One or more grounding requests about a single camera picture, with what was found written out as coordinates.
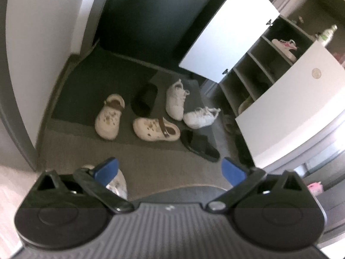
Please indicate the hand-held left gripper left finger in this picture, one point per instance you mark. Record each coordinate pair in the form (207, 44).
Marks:
(107, 171)

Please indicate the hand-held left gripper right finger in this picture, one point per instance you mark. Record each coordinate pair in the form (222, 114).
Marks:
(231, 171)

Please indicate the beige lace-up sneaker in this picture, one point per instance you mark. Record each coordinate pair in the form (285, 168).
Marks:
(118, 183)

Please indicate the black slide sandal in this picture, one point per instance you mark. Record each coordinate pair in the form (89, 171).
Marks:
(199, 145)
(144, 99)

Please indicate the white lace-up sneaker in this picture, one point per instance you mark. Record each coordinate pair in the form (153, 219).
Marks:
(175, 102)
(199, 118)

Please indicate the grey shoe cabinet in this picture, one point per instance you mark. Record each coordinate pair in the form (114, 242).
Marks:
(253, 67)

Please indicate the grey-brown slipper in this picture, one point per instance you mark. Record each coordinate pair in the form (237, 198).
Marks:
(229, 124)

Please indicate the grey ribbed door mat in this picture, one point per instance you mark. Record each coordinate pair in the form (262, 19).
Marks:
(161, 164)

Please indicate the green slipper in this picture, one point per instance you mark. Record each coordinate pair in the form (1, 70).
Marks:
(246, 106)

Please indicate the pink object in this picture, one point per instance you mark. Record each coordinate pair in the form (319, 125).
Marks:
(315, 188)

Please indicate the dark rubber floor mat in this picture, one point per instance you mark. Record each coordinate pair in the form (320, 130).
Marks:
(94, 81)

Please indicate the pink white sandal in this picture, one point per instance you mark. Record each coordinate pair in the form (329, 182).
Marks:
(284, 47)

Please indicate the plain white cabinet door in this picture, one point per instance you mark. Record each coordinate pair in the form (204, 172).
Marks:
(229, 29)

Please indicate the dark entrance door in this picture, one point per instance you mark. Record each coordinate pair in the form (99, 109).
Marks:
(151, 13)

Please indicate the green white bottle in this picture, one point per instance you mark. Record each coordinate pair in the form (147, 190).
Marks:
(326, 36)

